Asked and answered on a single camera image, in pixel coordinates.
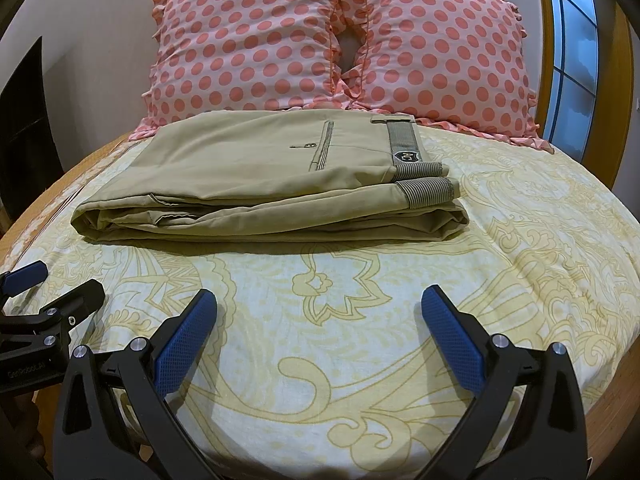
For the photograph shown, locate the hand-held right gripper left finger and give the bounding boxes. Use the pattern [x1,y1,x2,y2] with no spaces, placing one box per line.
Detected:
[52,288,219,480]

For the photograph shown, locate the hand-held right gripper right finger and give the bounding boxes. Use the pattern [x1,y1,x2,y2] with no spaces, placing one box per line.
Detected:
[421,284,590,480]

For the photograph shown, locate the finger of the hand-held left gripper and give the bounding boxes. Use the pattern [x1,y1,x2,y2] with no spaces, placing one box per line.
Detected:
[0,261,49,303]
[37,280,106,361]

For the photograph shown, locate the khaki pants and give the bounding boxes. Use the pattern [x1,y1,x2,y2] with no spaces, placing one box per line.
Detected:
[70,109,470,245]

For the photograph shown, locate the yellow floral bed sheet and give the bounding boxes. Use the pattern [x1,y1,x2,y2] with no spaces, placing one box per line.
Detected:
[7,125,640,480]

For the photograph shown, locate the dark cabinet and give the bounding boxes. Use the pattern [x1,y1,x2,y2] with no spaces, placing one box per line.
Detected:
[0,36,62,231]

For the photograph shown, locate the pink polka dot pillow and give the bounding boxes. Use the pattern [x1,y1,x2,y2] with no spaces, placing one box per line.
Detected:
[336,0,557,156]
[127,0,351,142]

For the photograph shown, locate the wooden framed window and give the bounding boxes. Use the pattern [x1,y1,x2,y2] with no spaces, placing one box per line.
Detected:
[535,0,635,181]

